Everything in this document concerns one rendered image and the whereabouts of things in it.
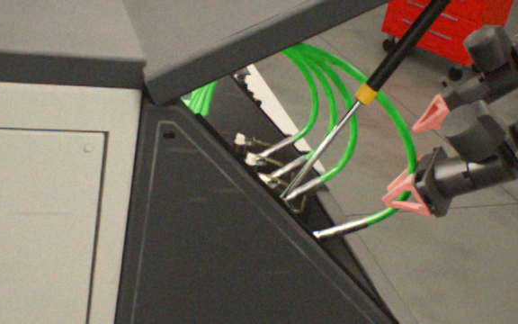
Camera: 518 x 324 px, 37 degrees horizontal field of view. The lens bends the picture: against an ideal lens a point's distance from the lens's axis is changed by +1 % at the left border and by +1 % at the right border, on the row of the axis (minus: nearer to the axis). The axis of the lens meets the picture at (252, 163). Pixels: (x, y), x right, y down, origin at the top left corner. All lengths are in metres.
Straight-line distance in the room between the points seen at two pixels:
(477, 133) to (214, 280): 0.41
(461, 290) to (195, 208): 2.55
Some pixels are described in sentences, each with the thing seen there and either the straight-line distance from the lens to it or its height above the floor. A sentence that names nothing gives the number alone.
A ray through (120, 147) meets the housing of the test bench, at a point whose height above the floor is 1.40.
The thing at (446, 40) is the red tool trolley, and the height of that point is 0.26.
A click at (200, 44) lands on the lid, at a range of 0.77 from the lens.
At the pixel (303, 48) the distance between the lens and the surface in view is 1.12.
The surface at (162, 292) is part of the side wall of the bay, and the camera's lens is 0.92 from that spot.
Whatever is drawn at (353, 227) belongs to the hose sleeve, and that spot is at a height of 1.15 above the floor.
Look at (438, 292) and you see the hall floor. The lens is 3.27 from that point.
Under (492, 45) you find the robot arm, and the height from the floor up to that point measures 1.40.
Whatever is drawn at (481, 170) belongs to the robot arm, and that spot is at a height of 1.32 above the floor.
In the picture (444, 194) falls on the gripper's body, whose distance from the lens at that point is 1.17.
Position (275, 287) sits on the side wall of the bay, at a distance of 0.96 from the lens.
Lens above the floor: 1.78
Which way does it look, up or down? 28 degrees down
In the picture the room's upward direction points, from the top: 11 degrees clockwise
